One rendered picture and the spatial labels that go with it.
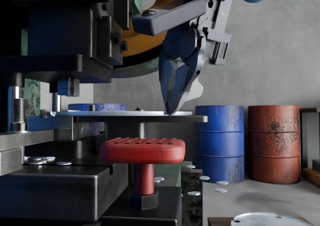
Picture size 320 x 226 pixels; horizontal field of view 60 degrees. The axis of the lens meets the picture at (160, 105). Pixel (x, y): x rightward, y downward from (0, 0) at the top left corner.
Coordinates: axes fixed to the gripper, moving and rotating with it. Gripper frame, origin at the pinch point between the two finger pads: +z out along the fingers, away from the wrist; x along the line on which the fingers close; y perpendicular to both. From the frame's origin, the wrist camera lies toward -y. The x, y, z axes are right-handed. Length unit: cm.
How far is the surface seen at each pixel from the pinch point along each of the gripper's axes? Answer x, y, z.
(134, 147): -17.3, -19.0, -2.1
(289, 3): 173, 341, -97
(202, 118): -2.5, 6.5, 1.2
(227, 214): 66, 151, 107
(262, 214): 9, 73, 47
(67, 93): 21.1, -8.8, 4.0
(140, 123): 6.6, 0.2, 5.4
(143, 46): 43.1, 23.7, -7.5
